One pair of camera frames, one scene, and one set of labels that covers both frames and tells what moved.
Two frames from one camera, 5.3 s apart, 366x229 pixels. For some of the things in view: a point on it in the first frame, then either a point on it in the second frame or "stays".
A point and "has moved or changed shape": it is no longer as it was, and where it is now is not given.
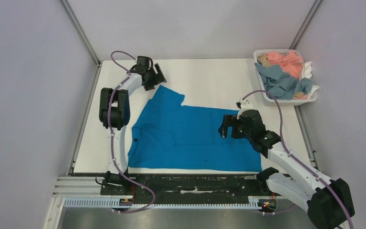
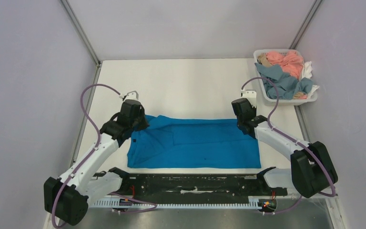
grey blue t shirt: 281,86 stays
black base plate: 183,186 stays
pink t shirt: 291,62 stays
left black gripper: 149,86 → 145,124
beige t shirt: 263,58 stays
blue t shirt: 166,135 has moved or changed shape
